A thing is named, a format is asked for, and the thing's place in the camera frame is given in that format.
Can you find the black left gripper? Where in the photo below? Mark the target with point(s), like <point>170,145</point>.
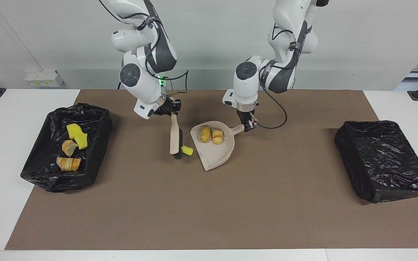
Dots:
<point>247,115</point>

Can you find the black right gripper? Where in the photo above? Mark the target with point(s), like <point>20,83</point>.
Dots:
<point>162,108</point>

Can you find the toy croissant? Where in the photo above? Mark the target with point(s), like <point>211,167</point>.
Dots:
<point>68,164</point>
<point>217,136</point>

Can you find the boxy black bag lined bin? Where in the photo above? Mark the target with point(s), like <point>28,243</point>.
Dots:
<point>383,159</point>

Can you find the white wall socket box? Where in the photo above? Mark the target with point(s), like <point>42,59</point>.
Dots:
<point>42,78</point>

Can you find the crumpled black bag lined bin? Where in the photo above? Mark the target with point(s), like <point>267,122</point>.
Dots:
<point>49,177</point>

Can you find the pale striped bread piece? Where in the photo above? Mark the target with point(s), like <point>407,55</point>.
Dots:
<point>69,148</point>

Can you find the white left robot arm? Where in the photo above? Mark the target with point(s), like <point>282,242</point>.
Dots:
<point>247,87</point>

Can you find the yellow sponge piece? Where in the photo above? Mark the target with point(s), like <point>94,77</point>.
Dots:
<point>187,150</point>
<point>73,129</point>
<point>82,140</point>

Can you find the brown oval bread roll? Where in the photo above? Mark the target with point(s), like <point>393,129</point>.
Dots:
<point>205,133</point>

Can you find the beige hand brush black bristles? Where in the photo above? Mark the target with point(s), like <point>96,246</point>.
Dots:
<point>174,137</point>

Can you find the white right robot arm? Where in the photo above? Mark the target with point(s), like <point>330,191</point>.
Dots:
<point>136,76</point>

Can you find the brown table mat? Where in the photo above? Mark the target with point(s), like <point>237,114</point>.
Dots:
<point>230,217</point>

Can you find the beige plastic dustpan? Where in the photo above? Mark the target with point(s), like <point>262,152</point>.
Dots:
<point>216,156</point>

